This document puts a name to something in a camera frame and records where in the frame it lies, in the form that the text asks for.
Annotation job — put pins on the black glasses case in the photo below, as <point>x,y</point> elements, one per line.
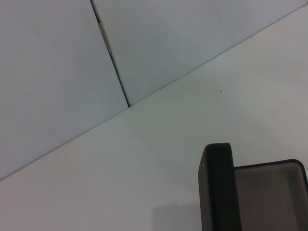
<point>216,192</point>

